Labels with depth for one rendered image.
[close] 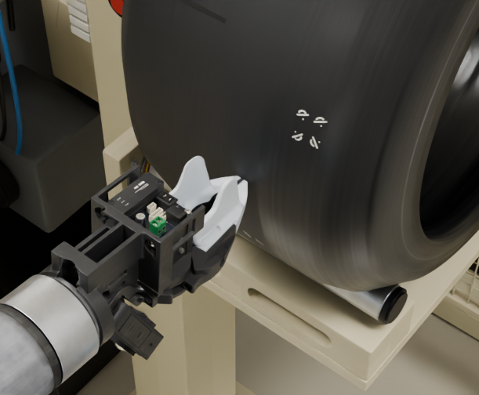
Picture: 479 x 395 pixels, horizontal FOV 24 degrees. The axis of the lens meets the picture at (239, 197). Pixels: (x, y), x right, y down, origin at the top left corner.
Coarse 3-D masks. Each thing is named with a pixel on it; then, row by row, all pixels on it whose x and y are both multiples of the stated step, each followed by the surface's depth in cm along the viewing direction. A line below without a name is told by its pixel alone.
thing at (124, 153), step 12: (132, 132) 133; (120, 144) 132; (132, 144) 132; (108, 156) 131; (120, 156) 130; (132, 156) 132; (144, 156) 134; (108, 168) 132; (120, 168) 131; (144, 168) 134; (108, 180) 134; (108, 192) 136
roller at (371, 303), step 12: (336, 288) 124; (384, 288) 121; (396, 288) 122; (348, 300) 123; (360, 300) 122; (372, 300) 121; (384, 300) 121; (396, 300) 121; (372, 312) 122; (384, 312) 121; (396, 312) 123
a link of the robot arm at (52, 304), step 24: (24, 288) 82; (48, 288) 81; (72, 288) 82; (24, 312) 80; (48, 312) 80; (72, 312) 81; (48, 336) 79; (72, 336) 80; (96, 336) 82; (72, 360) 81
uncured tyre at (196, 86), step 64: (128, 0) 99; (192, 0) 92; (256, 0) 89; (320, 0) 86; (384, 0) 84; (448, 0) 85; (128, 64) 101; (192, 64) 95; (256, 64) 91; (320, 64) 87; (384, 64) 86; (448, 64) 89; (192, 128) 98; (256, 128) 93; (384, 128) 89; (448, 128) 136; (256, 192) 98; (320, 192) 93; (384, 192) 94; (448, 192) 132; (320, 256) 101; (384, 256) 102; (448, 256) 120
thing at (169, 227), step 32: (128, 192) 87; (160, 192) 89; (96, 224) 88; (128, 224) 85; (160, 224) 86; (192, 224) 87; (64, 256) 82; (96, 256) 84; (128, 256) 84; (160, 256) 85; (96, 288) 83; (128, 288) 87; (160, 288) 87; (96, 320) 83
